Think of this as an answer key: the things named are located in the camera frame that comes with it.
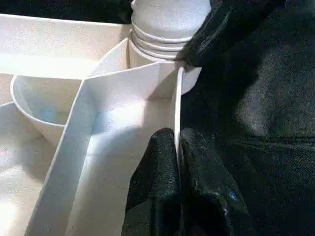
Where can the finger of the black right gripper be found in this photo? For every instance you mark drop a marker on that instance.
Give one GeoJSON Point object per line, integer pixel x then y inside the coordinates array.
{"type": "Point", "coordinates": [206, 37]}

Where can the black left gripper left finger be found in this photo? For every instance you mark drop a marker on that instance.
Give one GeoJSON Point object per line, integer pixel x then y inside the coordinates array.
{"type": "Point", "coordinates": [155, 186]}

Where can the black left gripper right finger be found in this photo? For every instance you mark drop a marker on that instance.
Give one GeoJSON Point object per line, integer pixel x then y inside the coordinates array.
{"type": "Point", "coordinates": [209, 196]}

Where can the white plastic table leg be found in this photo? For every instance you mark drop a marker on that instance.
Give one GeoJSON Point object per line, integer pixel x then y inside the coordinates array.
{"type": "Point", "coordinates": [160, 24]}

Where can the white plastic table top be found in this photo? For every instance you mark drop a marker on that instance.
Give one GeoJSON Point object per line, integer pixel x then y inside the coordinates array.
{"type": "Point", "coordinates": [61, 110]}

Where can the black work surface mat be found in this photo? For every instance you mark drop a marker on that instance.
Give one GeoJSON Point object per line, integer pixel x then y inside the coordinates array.
{"type": "Point", "coordinates": [270, 123]}

